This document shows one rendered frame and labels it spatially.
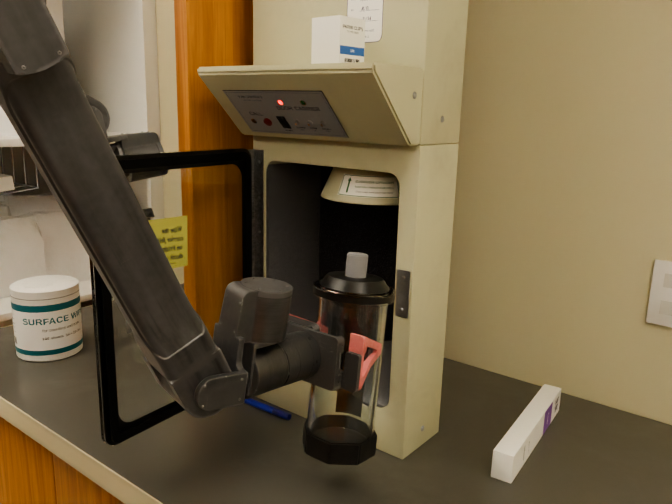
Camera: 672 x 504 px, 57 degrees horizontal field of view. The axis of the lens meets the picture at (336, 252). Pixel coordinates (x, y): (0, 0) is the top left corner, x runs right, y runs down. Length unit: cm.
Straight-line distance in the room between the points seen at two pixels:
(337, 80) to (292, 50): 21
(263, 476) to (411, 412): 24
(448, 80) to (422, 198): 17
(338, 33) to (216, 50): 30
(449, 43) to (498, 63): 38
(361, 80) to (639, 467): 71
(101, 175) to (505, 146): 89
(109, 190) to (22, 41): 13
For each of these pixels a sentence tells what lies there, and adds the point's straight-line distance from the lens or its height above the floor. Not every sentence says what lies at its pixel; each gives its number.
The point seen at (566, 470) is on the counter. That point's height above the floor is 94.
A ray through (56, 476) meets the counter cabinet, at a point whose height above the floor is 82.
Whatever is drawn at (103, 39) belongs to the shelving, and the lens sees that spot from 219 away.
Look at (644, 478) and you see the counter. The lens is 107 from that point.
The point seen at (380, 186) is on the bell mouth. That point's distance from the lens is 94.
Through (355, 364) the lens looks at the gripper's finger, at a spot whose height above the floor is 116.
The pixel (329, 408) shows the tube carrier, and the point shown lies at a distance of 82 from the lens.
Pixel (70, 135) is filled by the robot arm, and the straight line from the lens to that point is 52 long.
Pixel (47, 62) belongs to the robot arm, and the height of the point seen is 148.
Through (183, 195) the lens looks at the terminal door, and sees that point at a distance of 93.
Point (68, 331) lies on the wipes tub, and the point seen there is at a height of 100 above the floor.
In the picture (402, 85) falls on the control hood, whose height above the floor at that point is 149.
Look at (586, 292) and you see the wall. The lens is 125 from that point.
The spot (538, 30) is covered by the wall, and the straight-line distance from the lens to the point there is 125.
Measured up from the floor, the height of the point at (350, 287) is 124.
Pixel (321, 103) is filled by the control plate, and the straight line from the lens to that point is 85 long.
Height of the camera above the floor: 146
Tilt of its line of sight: 13 degrees down
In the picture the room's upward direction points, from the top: 2 degrees clockwise
